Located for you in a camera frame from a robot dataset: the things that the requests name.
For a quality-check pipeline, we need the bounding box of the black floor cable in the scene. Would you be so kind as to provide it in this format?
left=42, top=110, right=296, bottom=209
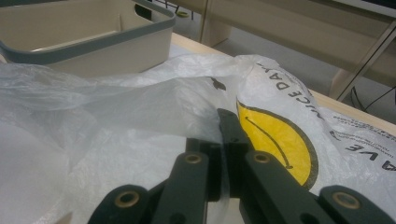
left=350, top=85, right=396, bottom=114

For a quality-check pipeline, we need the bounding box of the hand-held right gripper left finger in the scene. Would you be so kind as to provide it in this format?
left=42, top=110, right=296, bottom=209
left=151, top=138, right=224, bottom=224

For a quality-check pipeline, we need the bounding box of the metal stand bar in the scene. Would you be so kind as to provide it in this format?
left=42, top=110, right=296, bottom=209
left=335, top=21, right=396, bottom=103

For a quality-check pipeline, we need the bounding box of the white smiley-face plastic bag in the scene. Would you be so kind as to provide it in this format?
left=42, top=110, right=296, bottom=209
left=0, top=54, right=396, bottom=224

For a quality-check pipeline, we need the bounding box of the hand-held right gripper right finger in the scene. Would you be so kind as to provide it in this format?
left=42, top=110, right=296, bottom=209
left=217, top=107, right=336, bottom=224

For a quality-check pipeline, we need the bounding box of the beige bin with grey rim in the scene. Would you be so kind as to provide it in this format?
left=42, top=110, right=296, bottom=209
left=0, top=0, right=177, bottom=78

